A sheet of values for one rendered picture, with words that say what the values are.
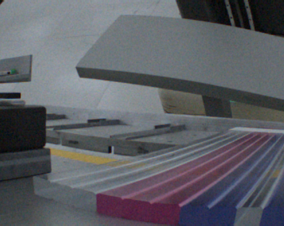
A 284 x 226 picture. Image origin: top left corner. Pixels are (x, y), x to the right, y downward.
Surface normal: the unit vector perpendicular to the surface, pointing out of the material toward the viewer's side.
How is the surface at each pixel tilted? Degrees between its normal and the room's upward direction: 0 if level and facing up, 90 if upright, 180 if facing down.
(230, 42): 0
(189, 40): 0
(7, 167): 90
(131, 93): 0
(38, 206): 45
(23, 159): 90
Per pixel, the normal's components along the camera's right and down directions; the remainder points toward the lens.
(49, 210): 0.05, -1.00
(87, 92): -0.26, -0.69
